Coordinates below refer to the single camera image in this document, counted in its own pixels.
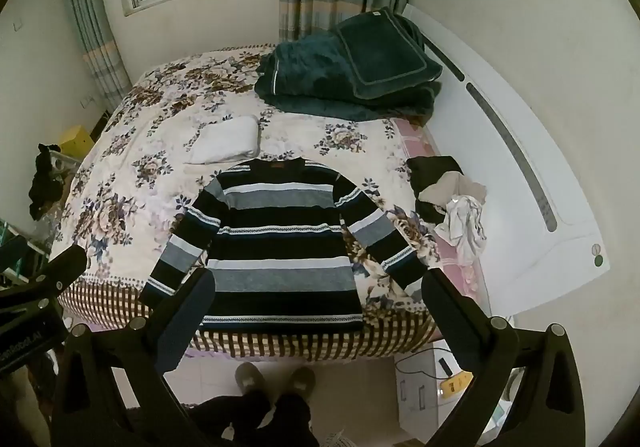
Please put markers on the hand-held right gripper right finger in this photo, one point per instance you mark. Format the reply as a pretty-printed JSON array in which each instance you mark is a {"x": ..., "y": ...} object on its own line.
[{"x": 450, "y": 312}]

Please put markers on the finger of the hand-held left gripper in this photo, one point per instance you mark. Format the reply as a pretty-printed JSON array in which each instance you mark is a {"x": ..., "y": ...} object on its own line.
[
  {"x": 62, "y": 264},
  {"x": 12, "y": 257}
]

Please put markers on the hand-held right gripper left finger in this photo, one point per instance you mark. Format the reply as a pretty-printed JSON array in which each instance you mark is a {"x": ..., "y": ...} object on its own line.
[{"x": 187, "y": 312}]

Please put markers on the striped knit sweater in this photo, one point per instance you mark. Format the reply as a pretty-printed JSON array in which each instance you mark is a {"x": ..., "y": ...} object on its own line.
[{"x": 280, "y": 247}]

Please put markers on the hanging black clothes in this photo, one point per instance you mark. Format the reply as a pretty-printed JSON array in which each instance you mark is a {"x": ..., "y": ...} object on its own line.
[{"x": 42, "y": 182}]

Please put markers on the pile of dark and white clothes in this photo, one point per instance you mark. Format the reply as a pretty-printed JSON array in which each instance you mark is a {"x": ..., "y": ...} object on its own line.
[{"x": 425, "y": 142}]

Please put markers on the small black remote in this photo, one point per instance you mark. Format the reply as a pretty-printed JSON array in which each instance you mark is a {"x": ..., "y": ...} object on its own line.
[{"x": 444, "y": 366}]

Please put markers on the small yellow device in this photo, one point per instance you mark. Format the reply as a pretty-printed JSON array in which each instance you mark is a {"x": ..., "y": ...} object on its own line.
[{"x": 456, "y": 384}]

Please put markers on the white crumpled garment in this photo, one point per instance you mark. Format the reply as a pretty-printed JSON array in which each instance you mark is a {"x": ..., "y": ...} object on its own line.
[{"x": 462, "y": 227}]

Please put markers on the white bedside cabinet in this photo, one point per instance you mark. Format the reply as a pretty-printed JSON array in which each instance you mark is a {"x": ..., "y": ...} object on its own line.
[{"x": 415, "y": 392}]

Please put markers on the grey slipper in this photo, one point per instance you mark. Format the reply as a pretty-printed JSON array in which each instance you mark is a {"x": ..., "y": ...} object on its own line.
[
  {"x": 251, "y": 379},
  {"x": 301, "y": 381}
]

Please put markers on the cluttered storage rack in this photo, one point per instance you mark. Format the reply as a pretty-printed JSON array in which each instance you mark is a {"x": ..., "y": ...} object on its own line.
[{"x": 62, "y": 169}]

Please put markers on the yellow box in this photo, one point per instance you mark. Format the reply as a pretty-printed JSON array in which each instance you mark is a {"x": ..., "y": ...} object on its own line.
[{"x": 75, "y": 139}]

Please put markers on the beige garment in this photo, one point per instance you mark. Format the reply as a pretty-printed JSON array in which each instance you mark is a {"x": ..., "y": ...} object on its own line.
[{"x": 465, "y": 187}]

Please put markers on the black garment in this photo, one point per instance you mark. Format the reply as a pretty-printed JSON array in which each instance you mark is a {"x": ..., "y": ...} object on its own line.
[{"x": 430, "y": 172}]

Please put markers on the white bed headboard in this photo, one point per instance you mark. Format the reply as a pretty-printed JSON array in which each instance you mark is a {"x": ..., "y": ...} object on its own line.
[{"x": 480, "y": 167}]

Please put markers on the floral bed quilt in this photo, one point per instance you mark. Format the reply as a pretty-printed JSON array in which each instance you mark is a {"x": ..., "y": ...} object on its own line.
[{"x": 150, "y": 127}]

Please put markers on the white folded cloth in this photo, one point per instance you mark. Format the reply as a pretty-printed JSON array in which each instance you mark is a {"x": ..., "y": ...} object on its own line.
[{"x": 225, "y": 137}]

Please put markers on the narrow green curtain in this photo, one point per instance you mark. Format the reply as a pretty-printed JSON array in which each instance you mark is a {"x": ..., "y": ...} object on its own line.
[{"x": 95, "y": 27}]

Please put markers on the dark green fleece blanket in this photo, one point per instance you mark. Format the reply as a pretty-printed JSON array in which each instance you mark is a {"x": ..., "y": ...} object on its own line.
[{"x": 310, "y": 87}]

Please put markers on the dark green pillow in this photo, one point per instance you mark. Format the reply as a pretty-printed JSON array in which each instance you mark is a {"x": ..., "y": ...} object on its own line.
[{"x": 385, "y": 57}]

